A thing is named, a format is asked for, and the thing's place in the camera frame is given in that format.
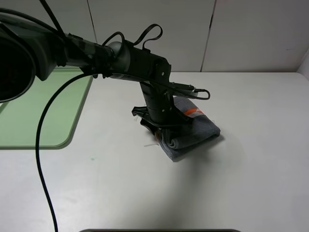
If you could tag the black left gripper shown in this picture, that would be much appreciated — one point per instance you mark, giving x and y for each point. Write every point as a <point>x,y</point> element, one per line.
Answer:
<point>160,111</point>

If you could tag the green plastic tray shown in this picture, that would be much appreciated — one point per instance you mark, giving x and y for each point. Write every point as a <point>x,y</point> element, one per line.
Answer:
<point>19,118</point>

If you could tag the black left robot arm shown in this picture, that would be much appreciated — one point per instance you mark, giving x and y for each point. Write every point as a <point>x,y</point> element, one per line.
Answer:
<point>30,48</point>

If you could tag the grey towel with orange pattern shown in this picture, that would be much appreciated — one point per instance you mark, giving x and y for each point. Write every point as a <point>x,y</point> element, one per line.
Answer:
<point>201,130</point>

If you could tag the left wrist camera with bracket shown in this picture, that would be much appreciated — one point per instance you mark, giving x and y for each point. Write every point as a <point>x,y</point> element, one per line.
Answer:
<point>186,91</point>

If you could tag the clear tape strip lower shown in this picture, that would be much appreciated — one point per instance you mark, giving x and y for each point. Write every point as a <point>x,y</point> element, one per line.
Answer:
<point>154,144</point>

